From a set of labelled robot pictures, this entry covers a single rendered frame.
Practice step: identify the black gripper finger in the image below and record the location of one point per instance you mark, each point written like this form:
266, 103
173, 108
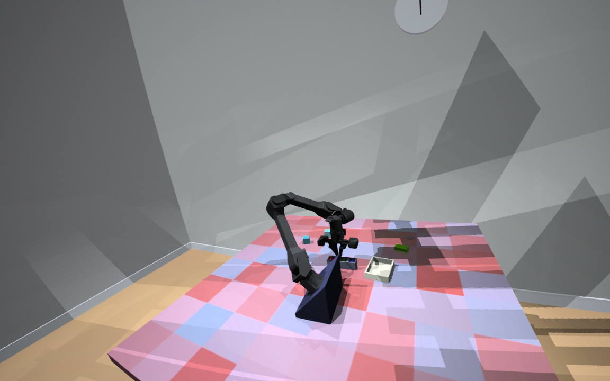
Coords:
341, 250
335, 249

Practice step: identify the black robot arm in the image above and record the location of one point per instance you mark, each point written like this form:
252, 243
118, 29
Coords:
297, 258

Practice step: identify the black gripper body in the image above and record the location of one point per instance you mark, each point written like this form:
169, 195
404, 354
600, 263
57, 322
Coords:
338, 238

